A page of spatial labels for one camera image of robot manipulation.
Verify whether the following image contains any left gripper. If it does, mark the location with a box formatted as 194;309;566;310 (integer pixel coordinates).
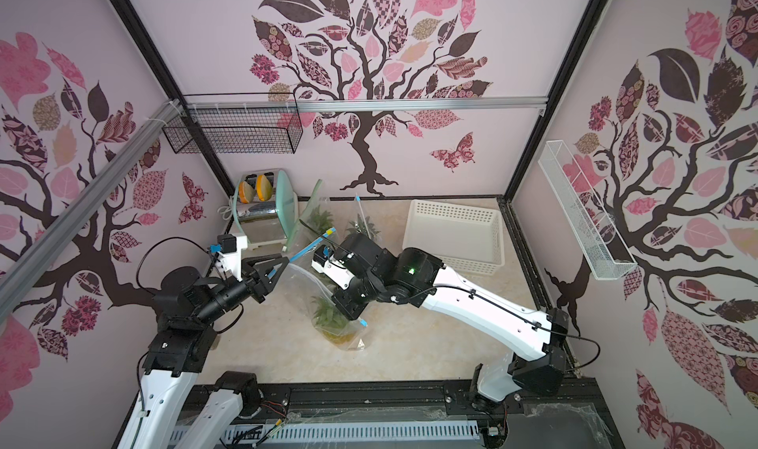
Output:
195;252;289;323

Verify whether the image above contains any pineapple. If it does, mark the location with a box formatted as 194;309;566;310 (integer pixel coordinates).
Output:
347;214;380;241
311;297;355;346
305;206;334;235

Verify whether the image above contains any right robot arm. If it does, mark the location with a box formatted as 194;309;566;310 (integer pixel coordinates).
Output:
312;233;569;411

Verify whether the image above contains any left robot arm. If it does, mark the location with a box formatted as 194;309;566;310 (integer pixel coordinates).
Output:
116;255;289;448

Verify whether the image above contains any middle blue-zip bag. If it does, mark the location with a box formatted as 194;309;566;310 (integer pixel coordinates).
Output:
288;227;337;261

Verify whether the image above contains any back green-zip bag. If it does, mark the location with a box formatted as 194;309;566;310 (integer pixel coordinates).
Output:
282;180;333;256

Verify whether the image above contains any back right zip bag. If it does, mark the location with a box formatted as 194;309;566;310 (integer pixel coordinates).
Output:
347;195;381;244

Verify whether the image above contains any mint green toaster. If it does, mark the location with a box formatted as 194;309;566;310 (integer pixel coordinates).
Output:
231;169;299;248

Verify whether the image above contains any white plastic basket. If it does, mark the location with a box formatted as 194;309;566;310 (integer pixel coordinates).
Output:
403;199;505;276

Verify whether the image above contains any white vent strip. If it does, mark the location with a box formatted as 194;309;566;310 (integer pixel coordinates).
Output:
171;420;481;448

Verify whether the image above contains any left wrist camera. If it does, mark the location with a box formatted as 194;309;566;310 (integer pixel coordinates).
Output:
210;234;249;280

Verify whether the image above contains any black wire wall basket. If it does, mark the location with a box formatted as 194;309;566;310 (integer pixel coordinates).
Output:
162;91;304;154

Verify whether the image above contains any aluminium rail back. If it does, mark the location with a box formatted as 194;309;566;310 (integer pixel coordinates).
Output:
187;97;548;113

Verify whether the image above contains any aluminium rail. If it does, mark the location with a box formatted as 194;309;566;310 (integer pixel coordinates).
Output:
1;100;180;319
187;97;548;113

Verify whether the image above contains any aluminium rail left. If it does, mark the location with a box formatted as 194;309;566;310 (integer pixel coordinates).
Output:
1;100;180;319

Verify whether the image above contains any white wire wall shelf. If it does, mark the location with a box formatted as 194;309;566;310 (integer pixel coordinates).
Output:
538;140;638;281

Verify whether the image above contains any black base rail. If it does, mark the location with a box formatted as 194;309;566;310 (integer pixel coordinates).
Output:
111;377;626;449

